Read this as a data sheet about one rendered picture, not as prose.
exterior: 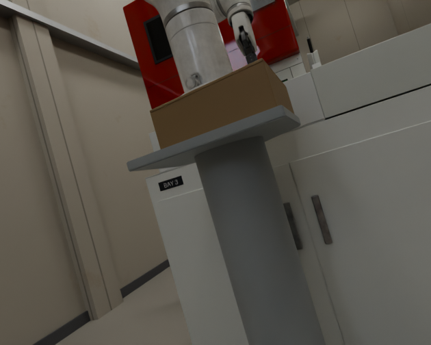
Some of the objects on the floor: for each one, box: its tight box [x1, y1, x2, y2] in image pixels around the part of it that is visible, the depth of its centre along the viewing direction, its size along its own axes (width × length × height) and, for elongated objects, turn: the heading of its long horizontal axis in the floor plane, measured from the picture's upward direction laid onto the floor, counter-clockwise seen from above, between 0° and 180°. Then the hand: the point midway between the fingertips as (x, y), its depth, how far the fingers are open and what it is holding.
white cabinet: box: [146, 81, 431, 345], centre depth 119 cm, size 64×96×82 cm, turn 169°
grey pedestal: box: [127, 105, 326, 345], centre depth 59 cm, size 51×44×82 cm
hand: (252, 61), depth 97 cm, fingers closed
